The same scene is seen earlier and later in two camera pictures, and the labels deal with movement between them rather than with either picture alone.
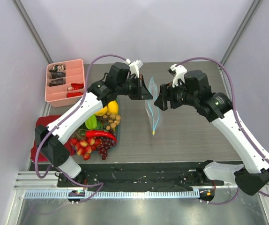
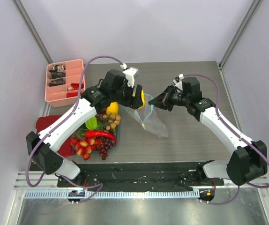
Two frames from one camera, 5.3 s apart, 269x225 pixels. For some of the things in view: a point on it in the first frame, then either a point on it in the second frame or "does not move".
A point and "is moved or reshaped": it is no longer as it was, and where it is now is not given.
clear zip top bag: (152, 111) is moved or reshaped
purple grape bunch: (107, 143) does not move
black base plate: (138, 176) does not move
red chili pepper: (98, 133) does not move
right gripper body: (168, 95) does not move
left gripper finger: (144, 93) → (137, 101)
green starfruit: (91, 123) does not move
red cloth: (46, 121) does not move
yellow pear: (101, 112) → (142, 96)
